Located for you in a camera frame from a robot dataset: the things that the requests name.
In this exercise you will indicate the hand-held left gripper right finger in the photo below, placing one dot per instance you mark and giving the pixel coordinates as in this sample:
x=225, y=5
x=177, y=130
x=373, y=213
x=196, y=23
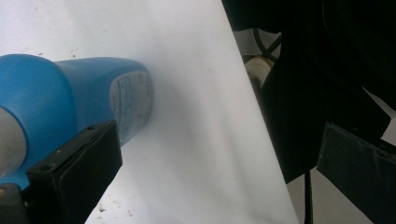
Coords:
x=358, y=168

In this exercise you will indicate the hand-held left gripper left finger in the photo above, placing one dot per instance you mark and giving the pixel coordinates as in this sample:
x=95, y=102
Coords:
x=77, y=168

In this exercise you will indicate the blue plastic bottle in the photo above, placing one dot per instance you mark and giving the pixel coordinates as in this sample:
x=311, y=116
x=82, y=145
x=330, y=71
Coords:
x=53, y=99

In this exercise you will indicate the black curtain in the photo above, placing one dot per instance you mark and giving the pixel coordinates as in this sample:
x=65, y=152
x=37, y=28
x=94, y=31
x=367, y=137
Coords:
x=317, y=87

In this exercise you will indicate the white pipe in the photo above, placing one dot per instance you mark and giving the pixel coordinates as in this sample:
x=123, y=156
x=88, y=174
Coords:
x=257, y=68

